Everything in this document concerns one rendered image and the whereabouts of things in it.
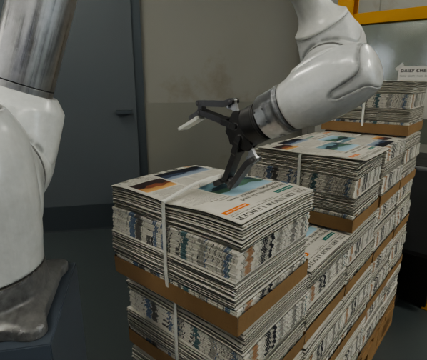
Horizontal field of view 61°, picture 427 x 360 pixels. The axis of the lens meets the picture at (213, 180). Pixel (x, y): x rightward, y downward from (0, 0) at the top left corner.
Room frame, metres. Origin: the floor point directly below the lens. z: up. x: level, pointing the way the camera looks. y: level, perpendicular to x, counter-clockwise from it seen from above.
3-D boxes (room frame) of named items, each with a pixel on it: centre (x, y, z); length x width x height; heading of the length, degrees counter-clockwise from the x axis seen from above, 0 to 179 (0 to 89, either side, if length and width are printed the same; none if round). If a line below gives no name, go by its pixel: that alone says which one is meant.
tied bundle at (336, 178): (1.25, -0.37, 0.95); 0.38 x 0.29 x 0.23; 51
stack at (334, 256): (1.15, -0.29, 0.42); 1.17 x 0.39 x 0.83; 140
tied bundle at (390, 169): (1.48, -0.56, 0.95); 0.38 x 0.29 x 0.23; 50
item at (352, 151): (1.24, -0.39, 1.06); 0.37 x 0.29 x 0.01; 51
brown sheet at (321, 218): (1.25, -0.37, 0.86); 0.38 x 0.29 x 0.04; 51
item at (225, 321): (0.72, -0.08, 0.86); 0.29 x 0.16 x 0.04; 140
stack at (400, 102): (1.71, -0.75, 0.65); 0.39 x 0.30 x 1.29; 50
